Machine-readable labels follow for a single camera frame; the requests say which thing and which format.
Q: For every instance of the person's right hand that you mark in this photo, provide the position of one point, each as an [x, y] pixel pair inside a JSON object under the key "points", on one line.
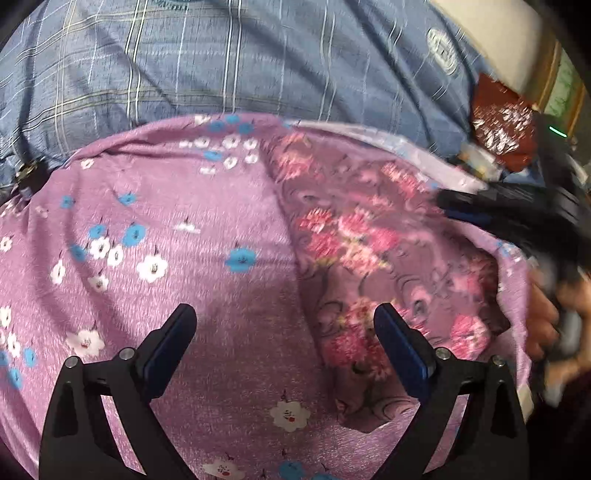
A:
{"points": [[542, 323]]}

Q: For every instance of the maroon floral shirt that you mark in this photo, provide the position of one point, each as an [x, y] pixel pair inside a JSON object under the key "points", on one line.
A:
{"points": [[369, 240]]}

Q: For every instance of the blue plaid quilt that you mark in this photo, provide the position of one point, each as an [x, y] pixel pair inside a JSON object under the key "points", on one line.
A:
{"points": [[231, 60]]}

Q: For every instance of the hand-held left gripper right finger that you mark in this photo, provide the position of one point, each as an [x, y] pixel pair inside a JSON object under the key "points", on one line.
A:
{"points": [[401, 355]]}

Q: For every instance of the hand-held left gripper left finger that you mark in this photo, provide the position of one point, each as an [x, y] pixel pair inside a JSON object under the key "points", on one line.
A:
{"points": [[166, 355]]}

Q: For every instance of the wooden framed panel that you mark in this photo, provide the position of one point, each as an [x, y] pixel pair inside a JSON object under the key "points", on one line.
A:
{"points": [[565, 92]]}

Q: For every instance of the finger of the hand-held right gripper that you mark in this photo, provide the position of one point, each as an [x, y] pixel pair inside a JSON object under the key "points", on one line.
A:
{"points": [[498, 198], [526, 228]]}

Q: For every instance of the purple floral blanket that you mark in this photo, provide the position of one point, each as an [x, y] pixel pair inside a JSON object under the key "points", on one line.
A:
{"points": [[184, 277]]}

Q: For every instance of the dark red plastic bag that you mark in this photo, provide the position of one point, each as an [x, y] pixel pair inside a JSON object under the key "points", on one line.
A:
{"points": [[498, 120]]}

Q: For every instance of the clear plastic packet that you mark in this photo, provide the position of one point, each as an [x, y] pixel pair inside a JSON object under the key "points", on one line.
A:
{"points": [[480, 161]]}

